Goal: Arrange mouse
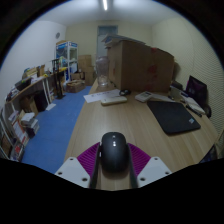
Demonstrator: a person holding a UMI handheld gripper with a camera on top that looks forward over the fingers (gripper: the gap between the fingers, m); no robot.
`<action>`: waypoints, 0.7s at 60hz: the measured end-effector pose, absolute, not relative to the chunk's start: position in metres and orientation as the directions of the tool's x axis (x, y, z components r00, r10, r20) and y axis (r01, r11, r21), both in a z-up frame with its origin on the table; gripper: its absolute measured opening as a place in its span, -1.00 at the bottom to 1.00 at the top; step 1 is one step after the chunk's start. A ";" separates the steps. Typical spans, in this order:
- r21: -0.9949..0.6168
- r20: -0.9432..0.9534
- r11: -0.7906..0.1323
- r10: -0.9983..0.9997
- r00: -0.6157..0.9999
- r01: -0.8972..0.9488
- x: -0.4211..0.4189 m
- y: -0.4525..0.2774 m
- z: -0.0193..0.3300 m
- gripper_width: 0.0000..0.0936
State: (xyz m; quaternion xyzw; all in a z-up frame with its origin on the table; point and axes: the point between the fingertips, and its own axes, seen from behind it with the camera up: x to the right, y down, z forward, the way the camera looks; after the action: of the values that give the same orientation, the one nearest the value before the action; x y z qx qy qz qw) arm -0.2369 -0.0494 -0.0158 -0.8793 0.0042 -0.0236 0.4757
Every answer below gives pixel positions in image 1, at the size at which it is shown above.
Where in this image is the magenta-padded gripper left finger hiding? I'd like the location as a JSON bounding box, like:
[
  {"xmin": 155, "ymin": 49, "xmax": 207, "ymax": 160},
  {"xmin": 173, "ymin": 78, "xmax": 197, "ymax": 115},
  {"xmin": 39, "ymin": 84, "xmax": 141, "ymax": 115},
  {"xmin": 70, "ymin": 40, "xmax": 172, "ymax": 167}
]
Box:
[{"xmin": 54, "ymin": 142, "xmax": 102, "ymax": 190}]

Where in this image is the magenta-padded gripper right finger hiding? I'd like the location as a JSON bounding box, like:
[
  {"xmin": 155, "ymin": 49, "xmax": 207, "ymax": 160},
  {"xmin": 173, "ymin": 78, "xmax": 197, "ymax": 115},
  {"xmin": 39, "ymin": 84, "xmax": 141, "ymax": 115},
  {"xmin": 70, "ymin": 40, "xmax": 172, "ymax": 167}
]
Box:
[{"xmin": 127, "ymin": 142, "xmax": 173, "ymax": 190}]

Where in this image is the black computer mouse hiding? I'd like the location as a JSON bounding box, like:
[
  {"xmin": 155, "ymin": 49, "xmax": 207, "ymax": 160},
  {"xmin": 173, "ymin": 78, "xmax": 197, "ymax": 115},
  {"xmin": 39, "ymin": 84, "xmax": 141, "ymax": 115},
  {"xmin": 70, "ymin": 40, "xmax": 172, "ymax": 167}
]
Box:
[{"xmin": 100, "ymin": 131, "xmax": 131, "ymax": 174}]

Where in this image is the black mouse pad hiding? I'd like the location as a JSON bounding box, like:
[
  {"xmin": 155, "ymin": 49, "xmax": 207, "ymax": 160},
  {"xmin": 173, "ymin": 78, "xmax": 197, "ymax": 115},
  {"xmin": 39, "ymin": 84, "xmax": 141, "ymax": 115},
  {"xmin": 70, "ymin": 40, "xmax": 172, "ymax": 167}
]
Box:
[{"xmin": 146, "ymin": 100, "xmax": 202, "ymax": 136}]

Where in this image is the low shelf unit with books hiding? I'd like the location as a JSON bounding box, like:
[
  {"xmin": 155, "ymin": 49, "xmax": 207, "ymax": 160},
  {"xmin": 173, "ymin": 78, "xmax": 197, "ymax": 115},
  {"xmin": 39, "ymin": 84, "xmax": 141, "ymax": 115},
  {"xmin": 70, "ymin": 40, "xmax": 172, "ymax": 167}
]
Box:
[{"xmin": 0, "ymin": 106, "xmax": 41, "ymax": 163}]

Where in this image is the black pen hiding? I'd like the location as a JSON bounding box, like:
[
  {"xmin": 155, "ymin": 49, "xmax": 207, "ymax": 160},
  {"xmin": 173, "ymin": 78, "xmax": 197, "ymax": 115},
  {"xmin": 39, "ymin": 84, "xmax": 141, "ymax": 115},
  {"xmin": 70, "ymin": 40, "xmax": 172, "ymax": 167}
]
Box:
[{"xmin": 185, "ymin": 104, "xmax": 203, "ymax": 118}]

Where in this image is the white calculator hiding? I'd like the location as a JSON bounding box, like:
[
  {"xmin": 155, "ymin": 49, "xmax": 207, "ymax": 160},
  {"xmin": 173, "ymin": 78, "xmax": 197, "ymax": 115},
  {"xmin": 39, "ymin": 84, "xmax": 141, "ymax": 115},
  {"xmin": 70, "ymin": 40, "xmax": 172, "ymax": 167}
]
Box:
[{"xmin": 134, "ymin": 91, "xmax": 154, "ymax": 103}]

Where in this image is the white paper sheet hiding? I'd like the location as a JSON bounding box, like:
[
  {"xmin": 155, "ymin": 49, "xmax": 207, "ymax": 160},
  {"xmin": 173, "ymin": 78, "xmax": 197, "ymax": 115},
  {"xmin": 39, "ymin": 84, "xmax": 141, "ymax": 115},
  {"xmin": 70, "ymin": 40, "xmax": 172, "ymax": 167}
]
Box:
[{"xmin": 83, "ymin": 88, "xmax": 121, "ymax": 104}]

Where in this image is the white notebook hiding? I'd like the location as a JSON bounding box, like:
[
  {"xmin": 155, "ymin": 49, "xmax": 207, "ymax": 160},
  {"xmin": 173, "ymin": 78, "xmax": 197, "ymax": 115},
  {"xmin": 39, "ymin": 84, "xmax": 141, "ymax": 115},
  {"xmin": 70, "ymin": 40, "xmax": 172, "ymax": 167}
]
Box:
[{"xmin": 181, "ymin": 95, "xmax": 206, "ymax": 115}]

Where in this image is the small black gadget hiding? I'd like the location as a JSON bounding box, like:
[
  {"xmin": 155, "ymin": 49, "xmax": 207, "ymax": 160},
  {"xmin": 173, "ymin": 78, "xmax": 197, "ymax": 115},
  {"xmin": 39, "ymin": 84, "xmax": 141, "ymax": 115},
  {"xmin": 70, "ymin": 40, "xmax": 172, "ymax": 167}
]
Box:
[{"xmin": 119, "ymin": 89, "xmax": 132, "ymax": 97}]

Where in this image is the open cardboard box on floor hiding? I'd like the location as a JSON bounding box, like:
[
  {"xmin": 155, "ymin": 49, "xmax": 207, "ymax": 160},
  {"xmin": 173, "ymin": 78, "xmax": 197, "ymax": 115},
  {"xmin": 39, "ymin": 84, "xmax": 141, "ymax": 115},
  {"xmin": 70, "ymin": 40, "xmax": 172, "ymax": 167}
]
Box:
[{"xmin": 65, "ymin": 79, "xmax": 86, "ymax": 94}]

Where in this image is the black laptop screen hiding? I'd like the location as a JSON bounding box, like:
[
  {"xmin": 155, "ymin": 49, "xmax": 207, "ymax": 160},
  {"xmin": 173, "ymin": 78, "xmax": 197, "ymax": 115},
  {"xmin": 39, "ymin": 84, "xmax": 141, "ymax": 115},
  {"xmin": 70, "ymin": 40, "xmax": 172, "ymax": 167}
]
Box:
[{"xmin": 185, "ymin": 75, "xmax": 208, "ymax": 109}]

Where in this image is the black floor stand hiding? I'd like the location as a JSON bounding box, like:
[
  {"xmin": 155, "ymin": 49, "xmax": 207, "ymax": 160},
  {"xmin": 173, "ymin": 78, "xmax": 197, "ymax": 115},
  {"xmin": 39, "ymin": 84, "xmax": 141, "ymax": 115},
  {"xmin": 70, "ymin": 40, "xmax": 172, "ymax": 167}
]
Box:
[{"xmin": 50, "ymin": 58, "xmax": 66, "ymax": 100}]

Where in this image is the cluttered wooden side desk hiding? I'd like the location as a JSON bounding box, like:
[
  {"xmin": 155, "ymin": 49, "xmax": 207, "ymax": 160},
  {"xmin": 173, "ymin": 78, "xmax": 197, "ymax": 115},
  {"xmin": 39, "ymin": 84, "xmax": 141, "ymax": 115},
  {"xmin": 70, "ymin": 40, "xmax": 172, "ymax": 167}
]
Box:
[{"xmin": 5, "ymin": 64, "xmax": 68, "ymax": 113}]

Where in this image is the stack of cardboard boxes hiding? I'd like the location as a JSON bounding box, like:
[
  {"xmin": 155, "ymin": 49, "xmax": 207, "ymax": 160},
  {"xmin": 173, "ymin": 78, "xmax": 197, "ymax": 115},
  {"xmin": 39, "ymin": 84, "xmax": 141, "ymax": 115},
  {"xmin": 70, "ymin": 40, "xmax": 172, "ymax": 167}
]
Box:
[{"xmin": 77, "ymin": 54, "xmax": 97, "ymax": 87}]

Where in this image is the clear plastic jar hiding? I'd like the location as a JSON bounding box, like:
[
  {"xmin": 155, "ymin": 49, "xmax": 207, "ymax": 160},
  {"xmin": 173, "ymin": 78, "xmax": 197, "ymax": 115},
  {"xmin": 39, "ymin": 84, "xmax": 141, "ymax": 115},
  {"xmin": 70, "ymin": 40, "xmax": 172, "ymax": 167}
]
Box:
[{"xmin": 95, "ymin": 55, "xmax": 111, "ymax": 88}]

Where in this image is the large brown cardboard box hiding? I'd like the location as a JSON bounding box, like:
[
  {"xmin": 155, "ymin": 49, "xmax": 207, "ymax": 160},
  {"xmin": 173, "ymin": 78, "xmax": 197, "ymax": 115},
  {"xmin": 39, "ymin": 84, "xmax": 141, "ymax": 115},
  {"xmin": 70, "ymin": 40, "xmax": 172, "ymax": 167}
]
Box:
[{"xmin": 105, "ymin": 35, "xmax": 176, "ymax": 94}]

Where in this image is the blue glass display cabinet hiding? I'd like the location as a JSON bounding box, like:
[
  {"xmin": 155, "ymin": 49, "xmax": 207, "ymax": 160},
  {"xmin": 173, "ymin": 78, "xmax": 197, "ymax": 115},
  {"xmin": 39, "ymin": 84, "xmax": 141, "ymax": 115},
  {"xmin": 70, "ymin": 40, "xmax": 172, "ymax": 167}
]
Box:
[{"xmin": 55, "ymin": 40, "xmax": 79, "ymax": 83}]

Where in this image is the grey door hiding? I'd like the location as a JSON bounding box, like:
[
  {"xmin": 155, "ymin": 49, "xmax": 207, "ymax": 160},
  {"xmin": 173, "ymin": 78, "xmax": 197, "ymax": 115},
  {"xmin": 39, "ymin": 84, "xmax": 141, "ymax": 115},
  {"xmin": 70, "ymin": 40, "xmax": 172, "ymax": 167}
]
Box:
[{"xmin": 96, "ymin": 25, "xmax": 119, "ymax": 60}]

